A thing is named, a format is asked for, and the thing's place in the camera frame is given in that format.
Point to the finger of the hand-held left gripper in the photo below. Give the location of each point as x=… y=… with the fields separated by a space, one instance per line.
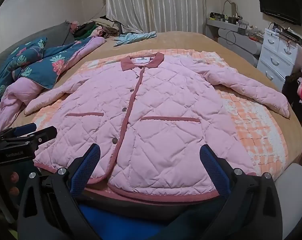
x=44 y=133
x=23 y=128

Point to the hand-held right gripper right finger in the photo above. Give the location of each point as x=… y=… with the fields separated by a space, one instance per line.
x=214 y=170

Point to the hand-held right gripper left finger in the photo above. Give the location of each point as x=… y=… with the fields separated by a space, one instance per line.
x=86 y=170

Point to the pink quilted jacket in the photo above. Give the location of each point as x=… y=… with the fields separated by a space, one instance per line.
x=166 y=105

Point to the pile of clothes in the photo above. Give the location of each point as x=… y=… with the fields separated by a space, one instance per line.
x=98 y=27

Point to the person's left hand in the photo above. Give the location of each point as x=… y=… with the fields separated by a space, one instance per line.
x=13 y=177

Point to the orange checkered blanket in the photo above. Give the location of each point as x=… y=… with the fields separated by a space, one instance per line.
x=253 y=130

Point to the blue cloth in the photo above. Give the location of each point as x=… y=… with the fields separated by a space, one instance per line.
x=121 y=225

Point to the blue floral quilt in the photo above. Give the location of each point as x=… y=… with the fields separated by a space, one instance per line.
x=48 y=67

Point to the dark grey headboard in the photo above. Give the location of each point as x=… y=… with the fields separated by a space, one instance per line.
x=41 y=37

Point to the black cloth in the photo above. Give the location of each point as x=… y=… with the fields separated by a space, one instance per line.
x=293 y=97

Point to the white drawer cabinet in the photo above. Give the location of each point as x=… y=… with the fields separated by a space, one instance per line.
x=276 y=55

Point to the grey vanity desk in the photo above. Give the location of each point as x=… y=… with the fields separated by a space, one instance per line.
x=243 y=42

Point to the light blue garment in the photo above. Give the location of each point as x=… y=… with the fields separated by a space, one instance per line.
x=134 y=37

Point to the cosmetics clutter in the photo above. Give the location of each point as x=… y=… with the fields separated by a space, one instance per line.
x=238 y=23

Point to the dark flat box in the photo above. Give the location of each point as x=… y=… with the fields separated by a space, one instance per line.
x=292 y=37

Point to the arched vanity mirror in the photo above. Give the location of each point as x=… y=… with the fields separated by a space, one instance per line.
x=230 y=7

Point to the white striped curtain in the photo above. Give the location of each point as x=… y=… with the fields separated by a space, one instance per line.
x=153 y=5

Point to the light grey bed frame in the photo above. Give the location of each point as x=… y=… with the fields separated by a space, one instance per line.
x=291 y=200

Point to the black wall television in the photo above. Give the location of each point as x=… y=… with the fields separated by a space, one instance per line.
x=278 y=3

